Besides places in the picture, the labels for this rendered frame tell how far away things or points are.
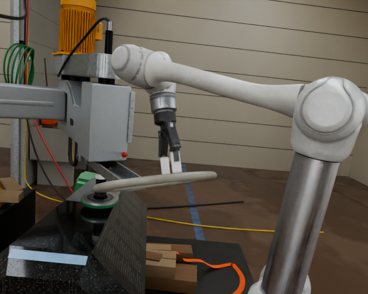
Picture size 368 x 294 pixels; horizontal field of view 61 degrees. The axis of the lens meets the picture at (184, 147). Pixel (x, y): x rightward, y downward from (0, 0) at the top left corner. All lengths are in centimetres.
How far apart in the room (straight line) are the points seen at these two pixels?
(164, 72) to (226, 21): 598
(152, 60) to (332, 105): 50
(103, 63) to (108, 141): 41
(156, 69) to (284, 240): 56
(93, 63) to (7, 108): 80
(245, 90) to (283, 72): 616
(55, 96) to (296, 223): 189
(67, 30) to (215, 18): 477
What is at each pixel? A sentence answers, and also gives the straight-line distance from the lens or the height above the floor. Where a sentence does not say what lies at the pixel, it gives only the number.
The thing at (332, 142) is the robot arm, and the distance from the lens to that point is 72.
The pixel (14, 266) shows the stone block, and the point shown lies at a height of 81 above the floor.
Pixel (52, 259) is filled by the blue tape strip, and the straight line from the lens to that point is 153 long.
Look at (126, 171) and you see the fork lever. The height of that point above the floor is 116.
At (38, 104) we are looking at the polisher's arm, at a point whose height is 141.
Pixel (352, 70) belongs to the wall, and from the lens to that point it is 775.
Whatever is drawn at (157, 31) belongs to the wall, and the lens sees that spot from 671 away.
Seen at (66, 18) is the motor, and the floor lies 199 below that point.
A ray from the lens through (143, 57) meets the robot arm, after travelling 93.
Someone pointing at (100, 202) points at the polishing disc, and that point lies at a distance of 186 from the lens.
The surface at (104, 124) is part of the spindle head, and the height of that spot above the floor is 138.
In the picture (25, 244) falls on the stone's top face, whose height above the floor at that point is 87.
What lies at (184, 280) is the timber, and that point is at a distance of 268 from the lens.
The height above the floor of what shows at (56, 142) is 68.
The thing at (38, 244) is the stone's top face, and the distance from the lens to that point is 159.
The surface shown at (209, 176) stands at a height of 131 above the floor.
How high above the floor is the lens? 162
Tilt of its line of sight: 11 degrees down
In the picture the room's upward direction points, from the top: 6 degrees clockwise
